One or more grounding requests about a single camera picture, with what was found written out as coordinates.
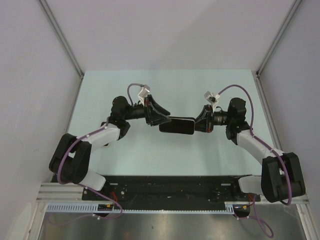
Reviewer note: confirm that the right aluminium corner post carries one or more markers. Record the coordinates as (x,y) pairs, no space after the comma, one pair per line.
(289,17)

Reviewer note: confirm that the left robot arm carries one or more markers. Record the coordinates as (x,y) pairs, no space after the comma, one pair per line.
(71,159)

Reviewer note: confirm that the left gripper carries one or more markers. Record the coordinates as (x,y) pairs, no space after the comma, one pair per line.
(154,118)

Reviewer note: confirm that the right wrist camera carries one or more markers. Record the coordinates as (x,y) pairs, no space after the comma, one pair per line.
(212,99)

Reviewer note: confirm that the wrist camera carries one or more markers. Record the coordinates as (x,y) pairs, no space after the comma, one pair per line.
(212,99)
(143,92)

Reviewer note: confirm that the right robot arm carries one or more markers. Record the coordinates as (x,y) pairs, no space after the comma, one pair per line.
(281,177)

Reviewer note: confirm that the phone in pink case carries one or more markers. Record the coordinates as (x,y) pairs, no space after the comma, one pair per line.
(103,123)

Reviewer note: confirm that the white slotted cable duct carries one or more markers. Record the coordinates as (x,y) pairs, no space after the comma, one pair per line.
(104,208)

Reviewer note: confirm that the bare phone silver edge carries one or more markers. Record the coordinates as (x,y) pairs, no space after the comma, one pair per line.
(185,128)

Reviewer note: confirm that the left aluminium corner post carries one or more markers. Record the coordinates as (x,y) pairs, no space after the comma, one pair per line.
(57,30)

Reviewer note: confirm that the aluminium corner post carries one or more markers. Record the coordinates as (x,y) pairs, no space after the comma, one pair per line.
(289,17)
(57,30)

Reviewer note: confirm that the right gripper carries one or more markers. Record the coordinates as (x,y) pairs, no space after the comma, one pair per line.
(204,122)

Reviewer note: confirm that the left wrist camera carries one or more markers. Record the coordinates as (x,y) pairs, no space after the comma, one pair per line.
(143,92)

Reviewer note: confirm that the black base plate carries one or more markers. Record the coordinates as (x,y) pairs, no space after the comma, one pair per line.
(175,192)

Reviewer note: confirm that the right side aluminium rail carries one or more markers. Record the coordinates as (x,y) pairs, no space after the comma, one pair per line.
(267,111)

